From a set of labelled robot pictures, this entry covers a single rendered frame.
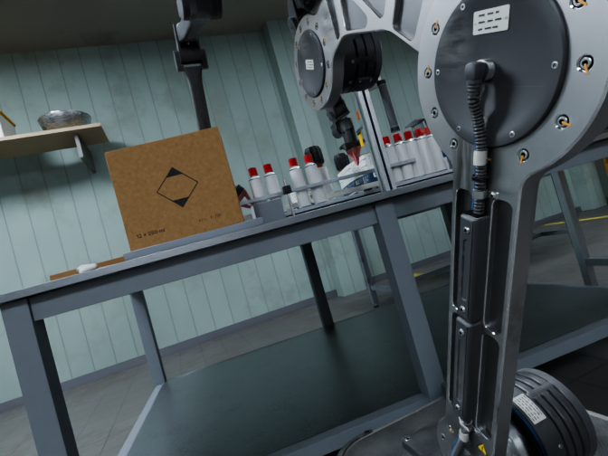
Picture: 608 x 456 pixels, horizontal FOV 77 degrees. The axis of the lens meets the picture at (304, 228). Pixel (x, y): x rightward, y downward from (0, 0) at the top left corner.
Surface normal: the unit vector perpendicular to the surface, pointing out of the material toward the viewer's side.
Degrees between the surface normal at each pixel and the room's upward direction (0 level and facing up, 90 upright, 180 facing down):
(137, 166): 90
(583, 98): 90
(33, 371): 90
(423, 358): 90
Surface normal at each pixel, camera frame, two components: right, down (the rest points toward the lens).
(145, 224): 0.12, -0.07
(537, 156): -0.91, 0.25
